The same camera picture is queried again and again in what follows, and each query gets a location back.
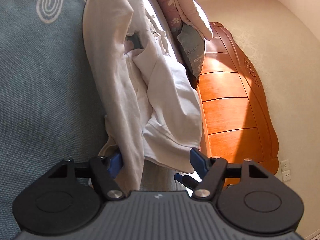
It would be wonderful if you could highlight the white Remember Memory t-shirt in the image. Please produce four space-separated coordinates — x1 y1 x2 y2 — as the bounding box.
128 0 202 173

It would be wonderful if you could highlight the orange wooden headboard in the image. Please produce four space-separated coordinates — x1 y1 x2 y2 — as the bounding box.
196 22 279 174

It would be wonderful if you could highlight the teal floral bed sheet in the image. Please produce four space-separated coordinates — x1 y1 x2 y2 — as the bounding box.
0 0 186 240

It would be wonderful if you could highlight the grey-green flower pillow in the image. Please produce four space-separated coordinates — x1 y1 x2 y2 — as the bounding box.
177 23 206 80

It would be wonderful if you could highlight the pink floral folded quilt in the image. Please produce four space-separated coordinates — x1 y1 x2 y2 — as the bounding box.
157 0 213 41

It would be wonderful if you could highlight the white wall switch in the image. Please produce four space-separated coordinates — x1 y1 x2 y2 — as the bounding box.
280 159 290 172

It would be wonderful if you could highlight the white wall socket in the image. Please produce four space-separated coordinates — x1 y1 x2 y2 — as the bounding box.
282 170 291 182

